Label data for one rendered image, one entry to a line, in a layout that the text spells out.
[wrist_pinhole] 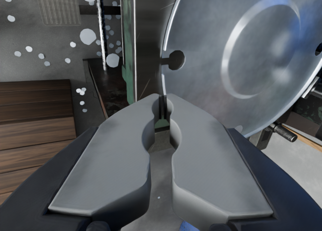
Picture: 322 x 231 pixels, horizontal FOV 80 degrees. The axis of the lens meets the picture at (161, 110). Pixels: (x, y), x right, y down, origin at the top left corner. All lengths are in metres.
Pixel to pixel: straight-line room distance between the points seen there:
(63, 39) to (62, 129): 0.42
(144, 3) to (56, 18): 0.63
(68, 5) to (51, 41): 0.24
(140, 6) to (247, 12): 0.12
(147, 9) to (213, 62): 0.10
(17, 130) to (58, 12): 0.41
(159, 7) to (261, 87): 0.19
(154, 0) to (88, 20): 0.79
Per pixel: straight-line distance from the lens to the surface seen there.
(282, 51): 0.32
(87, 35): 0.32
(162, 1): 0.20
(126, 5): 0.45
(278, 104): 0.39
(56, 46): 0.99
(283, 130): 0.45
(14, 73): 1.04
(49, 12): 0.80
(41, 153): 0.80
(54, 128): 0.74
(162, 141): 0.47
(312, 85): 0.42
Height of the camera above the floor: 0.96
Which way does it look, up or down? 51 degrees down
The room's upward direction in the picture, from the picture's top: 141 degrees clockwise
